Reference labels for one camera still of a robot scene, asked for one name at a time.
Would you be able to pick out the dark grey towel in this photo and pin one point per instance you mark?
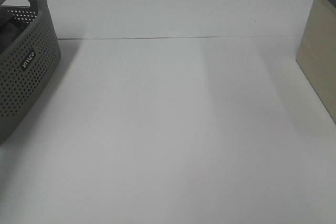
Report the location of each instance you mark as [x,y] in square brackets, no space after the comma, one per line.
[11,27]

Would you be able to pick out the grey perforated plastic basket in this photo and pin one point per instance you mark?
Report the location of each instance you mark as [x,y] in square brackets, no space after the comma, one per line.
[27,63]

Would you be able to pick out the beige fabric bin grey rim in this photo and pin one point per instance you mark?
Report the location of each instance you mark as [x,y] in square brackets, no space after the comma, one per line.
[316,53]

